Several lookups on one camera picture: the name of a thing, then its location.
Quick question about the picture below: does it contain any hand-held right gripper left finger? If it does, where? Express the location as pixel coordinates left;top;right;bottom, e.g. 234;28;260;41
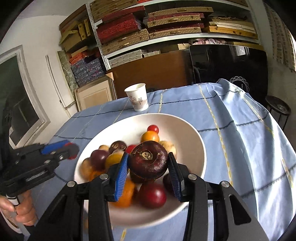
32;152;130;241

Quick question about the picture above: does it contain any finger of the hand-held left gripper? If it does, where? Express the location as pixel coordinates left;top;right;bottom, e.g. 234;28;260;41
30;145;80;172
14;139;70;158

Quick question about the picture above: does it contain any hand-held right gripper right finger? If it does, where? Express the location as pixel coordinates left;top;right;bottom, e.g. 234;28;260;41
168;152;270;241

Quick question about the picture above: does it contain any large orange mandarin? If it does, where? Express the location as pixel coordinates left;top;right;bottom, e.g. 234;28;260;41
116;178;136;208
89;170;108;182

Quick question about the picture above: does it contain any small orange tangerine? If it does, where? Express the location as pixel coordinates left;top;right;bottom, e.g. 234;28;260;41
141;130;160;143
105;153;123;171

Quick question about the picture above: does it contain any pale tan pear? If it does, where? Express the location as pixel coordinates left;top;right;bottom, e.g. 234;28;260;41
80;158;94;179

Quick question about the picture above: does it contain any dark red plum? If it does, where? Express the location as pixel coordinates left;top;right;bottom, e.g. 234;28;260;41
90;149;110;171
136;182;167;208

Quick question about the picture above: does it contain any dark purple mangosteen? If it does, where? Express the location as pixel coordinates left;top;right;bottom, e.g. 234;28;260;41
128;141;169;180
109;141;127;154

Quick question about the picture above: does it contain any pinkish tan pomegranate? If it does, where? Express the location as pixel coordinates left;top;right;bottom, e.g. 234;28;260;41
159;141;177;160

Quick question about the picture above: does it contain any white bowl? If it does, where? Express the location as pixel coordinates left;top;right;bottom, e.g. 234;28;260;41
74;113;207;226

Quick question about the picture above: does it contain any person's left forearm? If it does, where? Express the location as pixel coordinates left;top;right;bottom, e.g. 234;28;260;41
0;214;30;237

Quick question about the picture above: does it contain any person's left hand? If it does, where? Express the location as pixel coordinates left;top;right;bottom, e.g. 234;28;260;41
0;190;38;226

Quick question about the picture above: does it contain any white leaning strip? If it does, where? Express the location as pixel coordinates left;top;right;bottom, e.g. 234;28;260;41
46;54;73;117

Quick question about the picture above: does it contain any blue plaid tablecloth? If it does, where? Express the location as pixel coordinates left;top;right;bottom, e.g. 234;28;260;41
30;78;296;241

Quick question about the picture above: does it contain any white framed window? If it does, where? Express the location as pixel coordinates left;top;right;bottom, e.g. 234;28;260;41
0;45;51;149

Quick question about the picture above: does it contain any green marbled slab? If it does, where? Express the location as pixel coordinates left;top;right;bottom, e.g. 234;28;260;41
57;50;79;93

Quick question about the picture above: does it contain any pile of blue patterned boxes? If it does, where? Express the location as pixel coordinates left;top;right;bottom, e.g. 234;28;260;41
69;52;106;87

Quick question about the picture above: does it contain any white paper cup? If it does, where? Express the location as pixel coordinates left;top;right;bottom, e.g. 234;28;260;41
124;83;149;112

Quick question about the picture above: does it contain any brown wooden board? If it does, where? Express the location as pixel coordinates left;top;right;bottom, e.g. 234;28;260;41
106;50;193;99

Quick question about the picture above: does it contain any white metal shelf rack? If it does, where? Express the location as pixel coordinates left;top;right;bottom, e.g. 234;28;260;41
87;0;262;70

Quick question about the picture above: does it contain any pile of tan cardboard boxes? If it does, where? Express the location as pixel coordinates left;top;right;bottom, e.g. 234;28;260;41
59;5;93;52

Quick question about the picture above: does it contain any black round stool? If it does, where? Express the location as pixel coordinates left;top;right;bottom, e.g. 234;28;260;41
265;95;292;131

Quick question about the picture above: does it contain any black glossy panel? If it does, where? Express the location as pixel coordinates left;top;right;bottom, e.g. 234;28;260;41
189;44;269;100

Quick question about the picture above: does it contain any pink floral cloth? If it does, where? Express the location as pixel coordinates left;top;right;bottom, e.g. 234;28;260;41
191;38;227;46

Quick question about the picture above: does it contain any patterned curtain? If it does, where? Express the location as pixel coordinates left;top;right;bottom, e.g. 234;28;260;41
264;0;296;73

